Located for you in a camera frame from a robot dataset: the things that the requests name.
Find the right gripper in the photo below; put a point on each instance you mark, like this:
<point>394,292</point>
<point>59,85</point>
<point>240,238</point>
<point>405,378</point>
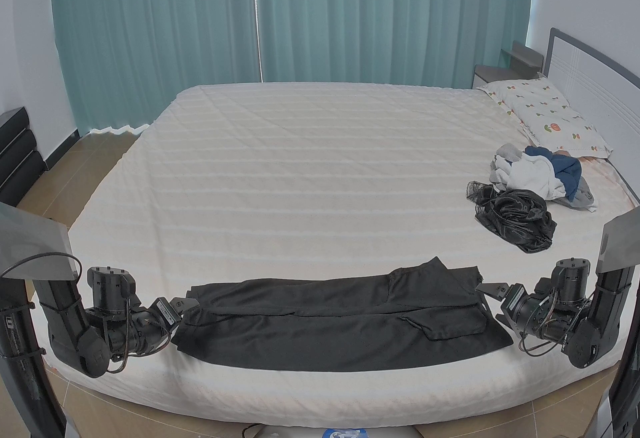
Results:
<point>517,306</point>

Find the black shirt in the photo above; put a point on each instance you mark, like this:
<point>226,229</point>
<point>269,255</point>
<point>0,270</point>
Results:
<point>325,326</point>

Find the dark blue garment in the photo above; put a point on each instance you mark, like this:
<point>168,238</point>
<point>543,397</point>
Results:
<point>567,168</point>

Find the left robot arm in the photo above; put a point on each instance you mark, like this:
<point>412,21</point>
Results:
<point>65,316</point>

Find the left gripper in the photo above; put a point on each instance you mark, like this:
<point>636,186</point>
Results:
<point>167,316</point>

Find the grey bedside table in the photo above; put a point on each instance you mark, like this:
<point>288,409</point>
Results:
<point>522,56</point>

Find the blue-green curtain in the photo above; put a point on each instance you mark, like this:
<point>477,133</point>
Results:
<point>390,1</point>
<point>160,26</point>

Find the black satin garment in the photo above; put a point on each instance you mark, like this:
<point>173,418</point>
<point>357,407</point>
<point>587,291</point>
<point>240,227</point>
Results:
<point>515,216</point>

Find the pile of clothes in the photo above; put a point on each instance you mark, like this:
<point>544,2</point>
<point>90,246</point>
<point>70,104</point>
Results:
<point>530,173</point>

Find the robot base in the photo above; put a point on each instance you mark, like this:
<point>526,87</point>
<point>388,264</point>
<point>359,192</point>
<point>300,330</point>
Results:
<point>340,433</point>

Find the white printed pillow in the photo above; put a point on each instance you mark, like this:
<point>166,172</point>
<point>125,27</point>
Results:
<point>545,114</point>

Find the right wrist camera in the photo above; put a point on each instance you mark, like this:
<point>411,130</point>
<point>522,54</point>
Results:
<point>542,287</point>

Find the black chest of drawers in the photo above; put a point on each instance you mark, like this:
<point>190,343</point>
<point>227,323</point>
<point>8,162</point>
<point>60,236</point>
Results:
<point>17,156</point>

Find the bed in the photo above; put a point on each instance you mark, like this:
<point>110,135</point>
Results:
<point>300,166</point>

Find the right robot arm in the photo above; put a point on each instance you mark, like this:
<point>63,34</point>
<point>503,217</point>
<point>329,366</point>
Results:
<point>600,306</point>

